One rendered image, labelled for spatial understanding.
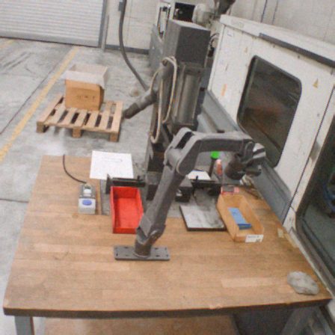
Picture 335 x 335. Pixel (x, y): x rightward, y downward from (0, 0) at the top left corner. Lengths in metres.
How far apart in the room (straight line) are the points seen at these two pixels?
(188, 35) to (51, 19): 9.40
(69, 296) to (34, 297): 0.10
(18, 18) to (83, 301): 10.19
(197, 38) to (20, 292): 1.11
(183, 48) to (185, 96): 0.19
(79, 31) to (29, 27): 1.45
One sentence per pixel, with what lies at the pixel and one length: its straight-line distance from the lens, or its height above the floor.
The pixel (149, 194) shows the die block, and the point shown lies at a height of 0.93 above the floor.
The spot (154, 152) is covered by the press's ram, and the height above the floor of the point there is 1.14.
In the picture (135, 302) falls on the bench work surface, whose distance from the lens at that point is 1.12.
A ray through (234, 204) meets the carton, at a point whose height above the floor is 0.92.
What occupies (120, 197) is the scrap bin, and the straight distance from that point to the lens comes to 1.54.
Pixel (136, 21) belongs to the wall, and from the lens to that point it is 10.58.
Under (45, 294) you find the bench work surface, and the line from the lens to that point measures 1.13.
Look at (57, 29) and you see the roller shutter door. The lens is 10.71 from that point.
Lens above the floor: 1.75
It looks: 27 degrees down
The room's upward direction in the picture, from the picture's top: 11 degrees clockwise
